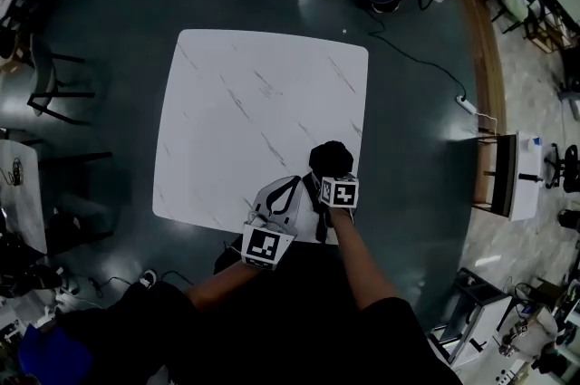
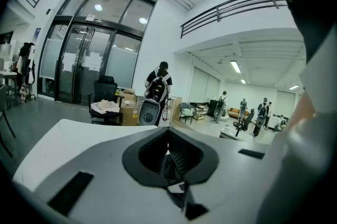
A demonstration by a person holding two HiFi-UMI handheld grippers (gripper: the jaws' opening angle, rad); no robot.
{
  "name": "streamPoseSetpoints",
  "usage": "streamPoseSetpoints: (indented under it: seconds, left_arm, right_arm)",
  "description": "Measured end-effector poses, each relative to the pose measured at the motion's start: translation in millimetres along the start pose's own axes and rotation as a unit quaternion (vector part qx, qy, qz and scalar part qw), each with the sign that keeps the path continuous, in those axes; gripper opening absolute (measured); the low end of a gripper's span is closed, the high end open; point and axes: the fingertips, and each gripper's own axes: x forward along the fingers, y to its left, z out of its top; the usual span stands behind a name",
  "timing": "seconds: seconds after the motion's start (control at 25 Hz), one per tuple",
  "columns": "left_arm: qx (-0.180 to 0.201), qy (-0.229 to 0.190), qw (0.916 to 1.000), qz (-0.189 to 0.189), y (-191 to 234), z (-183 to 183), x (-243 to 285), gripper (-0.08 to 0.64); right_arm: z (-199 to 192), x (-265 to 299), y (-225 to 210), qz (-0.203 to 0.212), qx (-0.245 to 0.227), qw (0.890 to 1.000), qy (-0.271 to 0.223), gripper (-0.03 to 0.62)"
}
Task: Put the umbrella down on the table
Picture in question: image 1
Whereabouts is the white chair with black legs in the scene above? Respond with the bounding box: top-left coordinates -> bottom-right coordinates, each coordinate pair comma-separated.
25,34 -> 96,126

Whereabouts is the black power strip cable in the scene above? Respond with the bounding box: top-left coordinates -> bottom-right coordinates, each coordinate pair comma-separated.
362,6 -> 468,101

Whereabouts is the white marble table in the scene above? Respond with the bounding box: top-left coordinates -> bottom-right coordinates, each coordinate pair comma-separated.
151,28 -> 370,245

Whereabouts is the white power strip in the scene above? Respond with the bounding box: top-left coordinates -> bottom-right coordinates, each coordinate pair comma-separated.
455,94 -> 479,116

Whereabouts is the black wheeled chair base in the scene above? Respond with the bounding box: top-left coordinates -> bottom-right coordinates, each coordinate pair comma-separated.
543,142 -> 580,194

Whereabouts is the person's left forearm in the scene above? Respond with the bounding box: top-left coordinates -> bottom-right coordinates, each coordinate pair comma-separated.
185,258 -> 259,312

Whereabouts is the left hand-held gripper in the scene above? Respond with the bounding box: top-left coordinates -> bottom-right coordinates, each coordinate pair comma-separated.
241,175 -> 305,272

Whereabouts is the white plug with black cable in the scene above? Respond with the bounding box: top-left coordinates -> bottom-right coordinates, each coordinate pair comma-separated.
88,268 -> 194,299

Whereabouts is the small marble side table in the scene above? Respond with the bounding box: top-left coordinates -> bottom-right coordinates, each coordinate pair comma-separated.
0,138 -> 49,255

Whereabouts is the black metal chair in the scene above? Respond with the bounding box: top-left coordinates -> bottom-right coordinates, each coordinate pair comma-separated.
38,150 -> 115,242

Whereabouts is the tangled black cable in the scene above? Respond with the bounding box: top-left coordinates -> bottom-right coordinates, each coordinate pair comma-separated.
0,156 -> 24,188

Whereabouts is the person's right forearm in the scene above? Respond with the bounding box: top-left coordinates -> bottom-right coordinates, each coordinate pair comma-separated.
328,206 -> 398,312

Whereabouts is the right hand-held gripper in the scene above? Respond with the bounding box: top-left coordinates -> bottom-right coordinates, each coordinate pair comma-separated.
319,173 -> 360,209

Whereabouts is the white cabinet with black handle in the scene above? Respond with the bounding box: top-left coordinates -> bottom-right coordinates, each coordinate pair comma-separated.
429,267 -> 514,370
473,131 -> 545,222

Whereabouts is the person's black clothing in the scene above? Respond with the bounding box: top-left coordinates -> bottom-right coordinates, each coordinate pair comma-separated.
53,237 -> 463,385

